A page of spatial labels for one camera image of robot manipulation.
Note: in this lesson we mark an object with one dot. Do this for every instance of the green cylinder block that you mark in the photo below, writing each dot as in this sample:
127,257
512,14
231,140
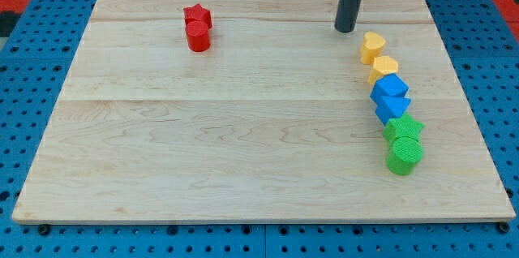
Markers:
403,155

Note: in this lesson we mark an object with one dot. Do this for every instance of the light wooden board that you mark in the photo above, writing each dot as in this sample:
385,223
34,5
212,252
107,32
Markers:
272,124

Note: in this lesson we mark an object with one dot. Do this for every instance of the red star block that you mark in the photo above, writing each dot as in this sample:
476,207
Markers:
197,13

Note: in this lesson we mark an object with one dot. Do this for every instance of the yellow heart block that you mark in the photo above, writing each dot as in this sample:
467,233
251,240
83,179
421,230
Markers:
372,46

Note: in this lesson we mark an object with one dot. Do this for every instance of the red cylinder block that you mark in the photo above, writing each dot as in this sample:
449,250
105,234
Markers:
198,39

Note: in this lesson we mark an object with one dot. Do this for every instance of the yellow hexagon block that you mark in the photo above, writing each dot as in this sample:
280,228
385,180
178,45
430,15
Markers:
382,66

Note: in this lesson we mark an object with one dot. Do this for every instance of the green star block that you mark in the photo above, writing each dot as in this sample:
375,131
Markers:
404,126

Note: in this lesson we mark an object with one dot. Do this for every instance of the blue triangle block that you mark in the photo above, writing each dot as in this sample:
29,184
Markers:
391,107

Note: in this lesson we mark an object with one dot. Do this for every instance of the blue cube block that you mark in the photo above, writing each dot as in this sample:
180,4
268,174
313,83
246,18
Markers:
390,85

